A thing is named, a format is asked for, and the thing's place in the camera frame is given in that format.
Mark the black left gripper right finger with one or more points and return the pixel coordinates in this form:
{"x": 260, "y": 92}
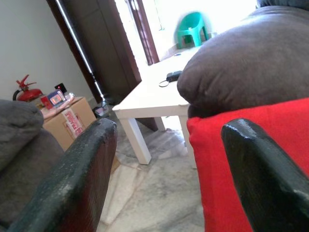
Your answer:
{"x": 268, "y": 183}

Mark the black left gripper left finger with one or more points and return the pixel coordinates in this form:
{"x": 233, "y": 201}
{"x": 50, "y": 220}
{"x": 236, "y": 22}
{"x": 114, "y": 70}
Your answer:
{"x": 77, "y": 178}

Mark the red fabric pillow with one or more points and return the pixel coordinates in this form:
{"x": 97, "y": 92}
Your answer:
{"x": 212, "y": 169}

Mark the grey fabric sofa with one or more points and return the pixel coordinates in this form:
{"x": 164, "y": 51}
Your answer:
{"x": 21, "y": 149}
{"x": 241, "y": 65}

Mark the brown cardboard box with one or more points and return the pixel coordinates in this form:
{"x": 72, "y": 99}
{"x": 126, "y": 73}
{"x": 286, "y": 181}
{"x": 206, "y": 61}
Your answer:
{"x": 58, "y": 125}

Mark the small dark gadget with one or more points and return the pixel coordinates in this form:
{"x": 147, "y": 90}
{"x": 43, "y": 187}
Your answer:
{"x": 100, "y": 111}

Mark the pink plastic packet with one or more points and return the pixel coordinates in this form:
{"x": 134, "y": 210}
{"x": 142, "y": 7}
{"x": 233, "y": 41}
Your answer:
{"x": 60, "y": 108}

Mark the small red box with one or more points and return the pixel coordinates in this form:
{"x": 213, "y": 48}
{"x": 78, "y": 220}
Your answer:
{"x": 46, "y": 102}

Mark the small blue product box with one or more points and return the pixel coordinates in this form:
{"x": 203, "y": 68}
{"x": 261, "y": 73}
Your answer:
{"x": 56, "y": 97}

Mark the small black device red light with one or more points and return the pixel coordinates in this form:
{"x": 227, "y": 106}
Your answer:
{"x": 60, "y": 87}

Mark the red fire extinguisher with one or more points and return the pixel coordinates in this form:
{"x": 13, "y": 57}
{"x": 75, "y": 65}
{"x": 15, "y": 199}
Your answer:
{"x": 29, "y": 94}

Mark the white low coffee table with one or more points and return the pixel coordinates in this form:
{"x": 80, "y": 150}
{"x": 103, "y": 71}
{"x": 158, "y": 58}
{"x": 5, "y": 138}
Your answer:
{"x": 149, "y": 96}

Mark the dark brown wooden door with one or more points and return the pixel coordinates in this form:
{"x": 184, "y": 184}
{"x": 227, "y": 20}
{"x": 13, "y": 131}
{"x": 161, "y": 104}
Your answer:
{"x": 101, "y": 48}

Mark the green plastic chair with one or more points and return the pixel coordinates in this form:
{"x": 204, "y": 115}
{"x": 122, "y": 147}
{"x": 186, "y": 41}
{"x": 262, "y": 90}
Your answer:
{"x": 190, "y": 26}

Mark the brown wooden door frame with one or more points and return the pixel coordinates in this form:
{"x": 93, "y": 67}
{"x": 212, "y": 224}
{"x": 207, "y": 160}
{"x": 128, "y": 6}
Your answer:
{"x": 144, "y": 36}

